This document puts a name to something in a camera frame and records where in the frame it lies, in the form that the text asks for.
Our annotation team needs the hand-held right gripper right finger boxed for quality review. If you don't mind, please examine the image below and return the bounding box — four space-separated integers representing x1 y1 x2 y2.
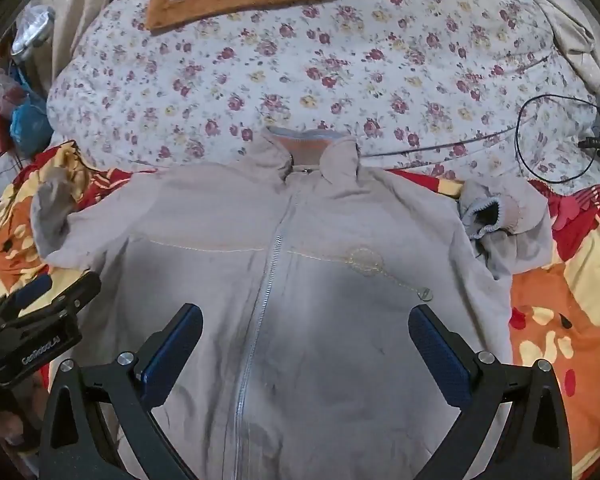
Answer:
408 304 573 480

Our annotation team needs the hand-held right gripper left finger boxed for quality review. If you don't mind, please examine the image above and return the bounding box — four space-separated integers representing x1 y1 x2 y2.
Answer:
40 302 204 480

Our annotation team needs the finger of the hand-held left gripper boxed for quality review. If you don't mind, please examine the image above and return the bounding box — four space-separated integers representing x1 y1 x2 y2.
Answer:
0 271 103 331

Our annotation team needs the beige zip jacket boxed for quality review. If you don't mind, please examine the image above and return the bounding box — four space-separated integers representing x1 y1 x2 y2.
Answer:
30 127 553 480

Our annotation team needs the red orange yellow blanket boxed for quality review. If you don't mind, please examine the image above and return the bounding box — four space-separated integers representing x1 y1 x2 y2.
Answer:
0 140 600 480

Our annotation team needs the blue cloth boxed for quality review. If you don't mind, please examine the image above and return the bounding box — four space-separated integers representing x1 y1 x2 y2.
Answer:
9 67 54 155

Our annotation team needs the silver plastic bag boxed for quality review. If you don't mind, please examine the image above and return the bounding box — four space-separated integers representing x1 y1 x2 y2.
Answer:
11 6 56 63

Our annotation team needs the floral quilt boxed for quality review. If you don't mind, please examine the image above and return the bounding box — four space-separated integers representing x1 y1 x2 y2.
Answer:
46 0 600 186

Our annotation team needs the beige cloth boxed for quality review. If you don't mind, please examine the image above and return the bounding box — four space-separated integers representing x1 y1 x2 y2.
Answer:
485 0 600 100

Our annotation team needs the black cable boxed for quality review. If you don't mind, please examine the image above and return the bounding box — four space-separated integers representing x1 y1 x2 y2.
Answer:
365 94 600 184

